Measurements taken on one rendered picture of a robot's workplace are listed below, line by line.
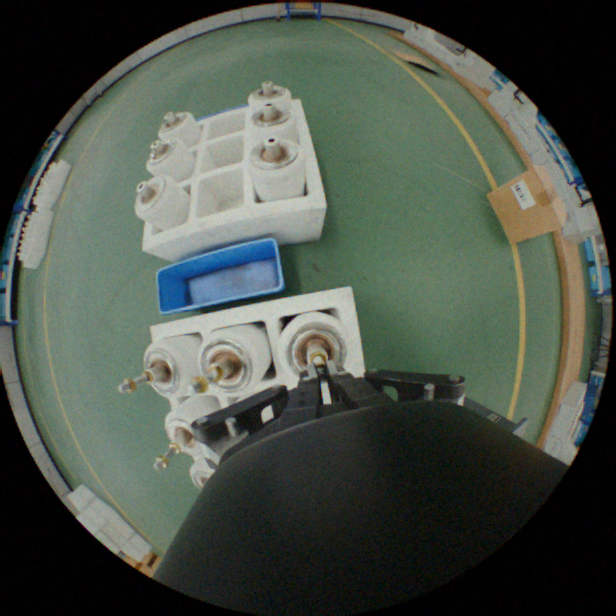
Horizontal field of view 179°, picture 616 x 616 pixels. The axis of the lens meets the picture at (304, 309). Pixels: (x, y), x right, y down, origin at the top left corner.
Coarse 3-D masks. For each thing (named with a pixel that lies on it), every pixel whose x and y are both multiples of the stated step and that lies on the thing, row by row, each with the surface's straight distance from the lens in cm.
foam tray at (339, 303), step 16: (256, 304) 32; (272, 304) 31; (288, 304) 31; (304, 304) 31; (320, 304) 31; (336, 304) 31; (352, 304) 32; (192, 320) 37; (208, 320) 35; (224, 320) 34; (240, 320) 33; (256, 320) 32; (272, 320) 31; (288, 320) 42; (352, 320) 32; (160, 336) 42; (176, 336) 46; (272, 336) 32; (352, 336) 32; (272, 352) 32; (272, 368) 40; (352, 368) 33; (272, 384) 34; (288, 384) 33; (176, 400) 44; (224, 400) 38
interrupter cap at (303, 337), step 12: (312, 324) 23; (324, 324) 24; (300, 336) 24; (312, 336) 24; (324, 336) 24; (336, 336) 24; (288, 348) 24; (300, 348) 24; (324, 348) 24; (336, 348) 24; (288, 360) 24; (300, 360) 24; (336, 360) 25
